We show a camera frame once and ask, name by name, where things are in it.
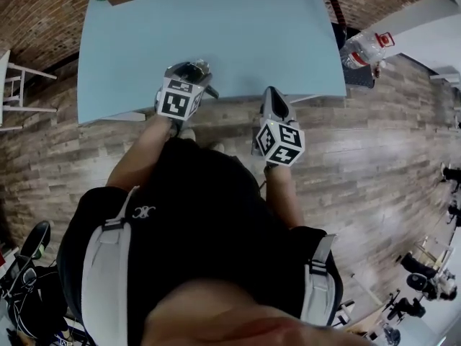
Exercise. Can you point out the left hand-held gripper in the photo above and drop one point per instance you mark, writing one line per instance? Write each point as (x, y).
(177, 101)

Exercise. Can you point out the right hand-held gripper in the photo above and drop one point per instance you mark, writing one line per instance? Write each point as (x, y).
(281, 141)

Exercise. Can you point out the clear plastic object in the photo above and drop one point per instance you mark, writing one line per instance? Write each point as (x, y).
(199, 65)

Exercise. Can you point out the person's left forearm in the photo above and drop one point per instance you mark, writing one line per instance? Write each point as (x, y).
(138, 153)

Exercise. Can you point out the person's right forearm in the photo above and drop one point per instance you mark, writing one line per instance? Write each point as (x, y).
(284, 197)

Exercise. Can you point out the light blue table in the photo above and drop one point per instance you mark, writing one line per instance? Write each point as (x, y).
(223, 38)

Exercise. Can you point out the person's light shoe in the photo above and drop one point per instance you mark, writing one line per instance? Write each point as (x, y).
(187, 133)
(218, 147)

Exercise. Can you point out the clear bottle with red cap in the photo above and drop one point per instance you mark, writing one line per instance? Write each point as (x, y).
(363, 50)

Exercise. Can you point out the person's black shirt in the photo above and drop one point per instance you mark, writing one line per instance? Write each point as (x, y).
(201, 222)

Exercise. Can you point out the white table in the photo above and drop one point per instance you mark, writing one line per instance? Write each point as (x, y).
(417, 31)

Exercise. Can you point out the white chair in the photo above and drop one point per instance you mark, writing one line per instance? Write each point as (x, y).
(18, 88)

